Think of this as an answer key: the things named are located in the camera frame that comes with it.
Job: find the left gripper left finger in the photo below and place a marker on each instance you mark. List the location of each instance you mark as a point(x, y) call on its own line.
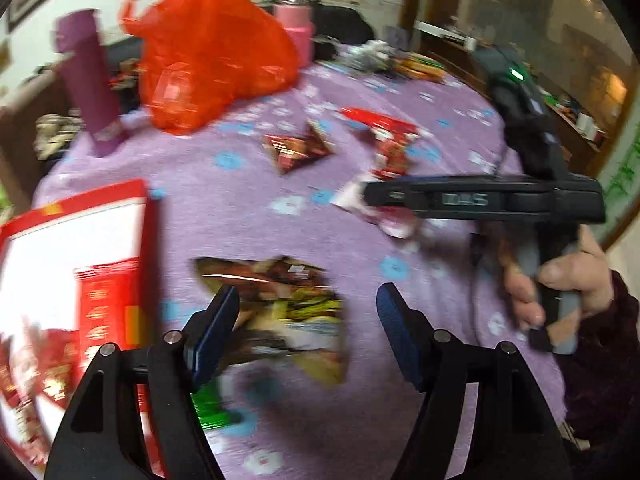
point(101, 436)

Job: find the yellow snack packs pile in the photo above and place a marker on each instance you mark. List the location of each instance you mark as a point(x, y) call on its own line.
point(420, 70)

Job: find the red white patterned packet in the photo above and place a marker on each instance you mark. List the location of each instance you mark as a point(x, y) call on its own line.
point(39, 374)

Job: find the purple thermos bottle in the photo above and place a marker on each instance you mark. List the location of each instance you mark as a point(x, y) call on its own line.
point(86, 74)

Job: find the person right hand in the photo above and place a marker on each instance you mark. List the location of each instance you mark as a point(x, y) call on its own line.
point(585, 271)

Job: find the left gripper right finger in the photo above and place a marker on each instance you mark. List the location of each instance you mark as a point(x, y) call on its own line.
point(514, 434)

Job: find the purple floral tablecloth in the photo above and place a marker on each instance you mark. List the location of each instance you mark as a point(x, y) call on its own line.
point(221, 196)

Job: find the shiny red snack packet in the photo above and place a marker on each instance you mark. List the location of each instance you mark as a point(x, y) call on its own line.
point(381, 121)

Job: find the brown beef jerky packet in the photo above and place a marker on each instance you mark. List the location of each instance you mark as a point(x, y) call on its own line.
point(288, 311)

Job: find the red gift box tray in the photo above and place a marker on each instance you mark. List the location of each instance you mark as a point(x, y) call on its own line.
point(42, 249)

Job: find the pink thermos bottle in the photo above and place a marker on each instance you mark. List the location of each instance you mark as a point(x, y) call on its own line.
point(295, 16)

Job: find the small red cartoon packet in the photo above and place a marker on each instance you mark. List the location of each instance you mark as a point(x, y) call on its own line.
point(391, 159)

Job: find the orange plastic bag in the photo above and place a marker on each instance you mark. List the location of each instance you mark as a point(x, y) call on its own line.
point(200, 56)

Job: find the green snack packet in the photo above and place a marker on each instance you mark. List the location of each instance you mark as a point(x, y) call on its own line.
point(210, 409)

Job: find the dark red chocolate packet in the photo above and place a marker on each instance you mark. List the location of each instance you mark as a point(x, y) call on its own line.
point(293, 152)

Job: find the patterned cloth on sofa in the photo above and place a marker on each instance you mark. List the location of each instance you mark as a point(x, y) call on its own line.
point(55, 132)

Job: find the wooden side counter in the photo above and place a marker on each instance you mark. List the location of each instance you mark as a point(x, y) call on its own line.
point(485, 68)

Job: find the pink bear snack packet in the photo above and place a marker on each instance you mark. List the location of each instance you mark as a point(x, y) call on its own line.
point(395, 222)

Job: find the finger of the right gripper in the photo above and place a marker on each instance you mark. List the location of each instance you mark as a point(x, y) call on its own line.
point(465, 197)

